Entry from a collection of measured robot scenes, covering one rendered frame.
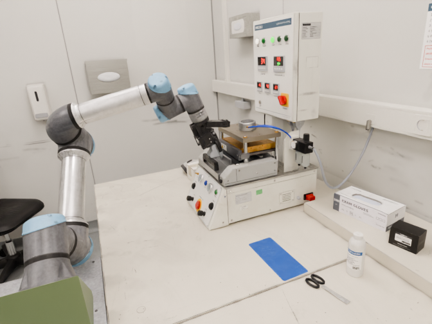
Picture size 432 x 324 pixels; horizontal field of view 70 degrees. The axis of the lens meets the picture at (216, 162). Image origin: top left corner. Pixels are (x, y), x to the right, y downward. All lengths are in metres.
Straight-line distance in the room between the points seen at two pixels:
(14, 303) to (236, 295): 0.58
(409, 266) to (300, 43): 0.86
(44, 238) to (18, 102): 1.87
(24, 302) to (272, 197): 0.95
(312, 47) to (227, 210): 0.74
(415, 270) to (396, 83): 0.70
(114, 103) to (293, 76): 0.69
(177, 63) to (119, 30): 0.52
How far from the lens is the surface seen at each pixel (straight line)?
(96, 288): 1.16
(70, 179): 1.23
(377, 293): 1.10
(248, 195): 1.32
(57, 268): 0.98
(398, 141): 1.44
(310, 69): 1.36
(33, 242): 1.02
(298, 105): 1.34
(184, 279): 1.10
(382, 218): 1.28
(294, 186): 1.43
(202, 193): 1.43
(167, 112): 1.23
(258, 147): 1.35
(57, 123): 1.22
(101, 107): 1.18
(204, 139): 1.31
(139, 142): 2.83
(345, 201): 1.35
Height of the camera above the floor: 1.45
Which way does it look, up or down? 19 degrees down
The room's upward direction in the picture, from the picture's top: 4 degrees counter-clockwise
